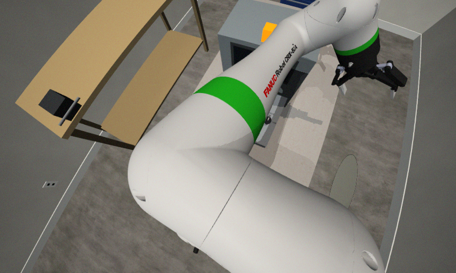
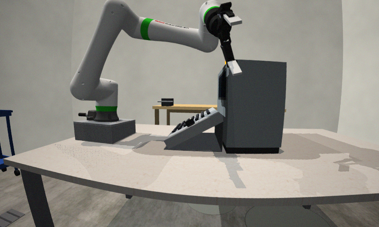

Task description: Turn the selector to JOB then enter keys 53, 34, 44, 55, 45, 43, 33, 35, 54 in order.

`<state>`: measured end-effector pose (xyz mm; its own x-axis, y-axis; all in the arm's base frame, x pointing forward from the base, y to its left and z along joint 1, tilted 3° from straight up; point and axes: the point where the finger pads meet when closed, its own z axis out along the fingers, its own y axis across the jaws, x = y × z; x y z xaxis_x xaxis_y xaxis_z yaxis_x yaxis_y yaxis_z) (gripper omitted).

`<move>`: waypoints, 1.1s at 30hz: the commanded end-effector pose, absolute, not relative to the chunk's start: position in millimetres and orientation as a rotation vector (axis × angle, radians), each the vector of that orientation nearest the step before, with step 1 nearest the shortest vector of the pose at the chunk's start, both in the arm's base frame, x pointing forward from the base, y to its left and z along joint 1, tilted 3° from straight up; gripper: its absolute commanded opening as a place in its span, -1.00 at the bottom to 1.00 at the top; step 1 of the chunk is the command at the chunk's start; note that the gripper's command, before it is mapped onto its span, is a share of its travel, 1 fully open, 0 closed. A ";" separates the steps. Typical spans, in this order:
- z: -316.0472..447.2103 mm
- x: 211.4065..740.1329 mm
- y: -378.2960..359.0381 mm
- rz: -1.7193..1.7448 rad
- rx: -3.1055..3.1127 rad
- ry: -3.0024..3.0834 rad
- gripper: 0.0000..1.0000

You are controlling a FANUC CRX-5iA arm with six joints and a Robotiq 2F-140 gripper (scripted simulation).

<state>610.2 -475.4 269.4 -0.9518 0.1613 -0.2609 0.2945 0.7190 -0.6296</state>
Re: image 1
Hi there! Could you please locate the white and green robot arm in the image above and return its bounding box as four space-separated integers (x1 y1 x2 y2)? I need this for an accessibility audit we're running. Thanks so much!
128 0 385 273

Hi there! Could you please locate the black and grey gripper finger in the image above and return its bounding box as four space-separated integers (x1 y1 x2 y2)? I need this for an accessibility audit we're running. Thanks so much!
362 60 408 99
331 64 357 95

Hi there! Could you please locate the dark grey control console with keypad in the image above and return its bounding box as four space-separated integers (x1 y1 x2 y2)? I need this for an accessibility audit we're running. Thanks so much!
217 0 320 148

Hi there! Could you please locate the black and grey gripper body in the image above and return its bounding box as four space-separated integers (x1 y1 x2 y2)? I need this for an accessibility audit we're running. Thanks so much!
345 56 379 77

